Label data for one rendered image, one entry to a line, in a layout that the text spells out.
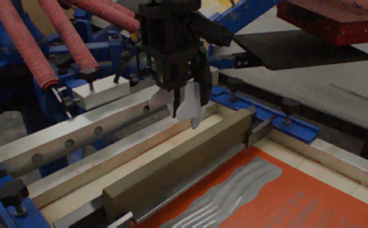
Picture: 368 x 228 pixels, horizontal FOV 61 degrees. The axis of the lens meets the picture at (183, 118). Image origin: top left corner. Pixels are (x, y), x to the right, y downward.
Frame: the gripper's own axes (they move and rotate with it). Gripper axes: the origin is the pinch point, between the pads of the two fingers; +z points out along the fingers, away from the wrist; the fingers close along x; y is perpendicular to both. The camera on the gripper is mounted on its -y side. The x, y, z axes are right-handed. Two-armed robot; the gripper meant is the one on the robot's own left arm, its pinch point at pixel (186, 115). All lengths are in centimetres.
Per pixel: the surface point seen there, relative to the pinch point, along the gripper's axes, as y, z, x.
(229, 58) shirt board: -68, 21, -42
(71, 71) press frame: -3, 8, -50
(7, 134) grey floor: -9, 113, -207
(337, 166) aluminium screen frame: -25.1, 15.3, 19.8
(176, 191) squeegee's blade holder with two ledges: 5.8, 12.3, 3.0
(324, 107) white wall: -199, 100, -41
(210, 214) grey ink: 3.2, 15.6, 9.0
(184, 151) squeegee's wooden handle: 2.1, 6.0, 1.6
